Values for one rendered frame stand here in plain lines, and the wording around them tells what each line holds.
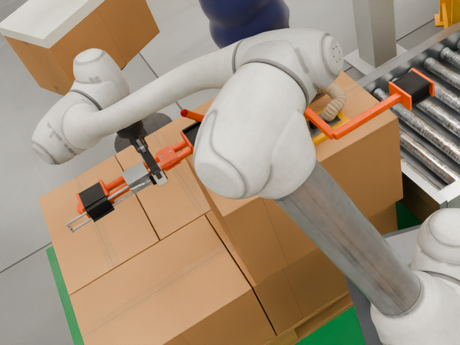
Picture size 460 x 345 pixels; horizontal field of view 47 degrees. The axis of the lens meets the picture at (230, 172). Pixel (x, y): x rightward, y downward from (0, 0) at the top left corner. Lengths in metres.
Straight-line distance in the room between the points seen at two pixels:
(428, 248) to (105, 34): 2.00
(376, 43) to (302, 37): 2.33
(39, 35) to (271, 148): 1.94
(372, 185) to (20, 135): 2.81
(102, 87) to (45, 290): 1.85
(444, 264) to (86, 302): 1.33
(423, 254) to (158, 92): 0.66
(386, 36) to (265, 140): 2.49
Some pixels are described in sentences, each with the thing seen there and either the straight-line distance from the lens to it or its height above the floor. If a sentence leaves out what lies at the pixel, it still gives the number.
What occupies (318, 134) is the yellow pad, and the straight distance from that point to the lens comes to 1.61.
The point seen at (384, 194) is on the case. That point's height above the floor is 0.63.
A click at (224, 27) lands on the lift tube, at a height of 1.40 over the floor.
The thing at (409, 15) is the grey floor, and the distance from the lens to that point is 3.69.
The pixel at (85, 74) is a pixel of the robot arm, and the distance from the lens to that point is 1.27.
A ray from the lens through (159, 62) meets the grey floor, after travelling 3.93.
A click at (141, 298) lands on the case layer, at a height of 0.54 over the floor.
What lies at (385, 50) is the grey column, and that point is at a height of 0.10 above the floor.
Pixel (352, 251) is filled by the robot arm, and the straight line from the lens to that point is 0.95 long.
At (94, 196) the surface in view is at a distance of 1.54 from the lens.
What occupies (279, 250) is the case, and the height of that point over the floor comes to 0.65.
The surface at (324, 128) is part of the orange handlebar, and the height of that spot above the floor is 1.08.
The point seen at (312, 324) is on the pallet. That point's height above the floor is 0.02.
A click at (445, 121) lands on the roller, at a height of 0.54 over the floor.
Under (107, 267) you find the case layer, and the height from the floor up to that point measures 0.54.
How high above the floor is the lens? 2.11
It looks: 46 degrees down
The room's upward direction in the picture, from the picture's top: 24 degrees counter-clockwise
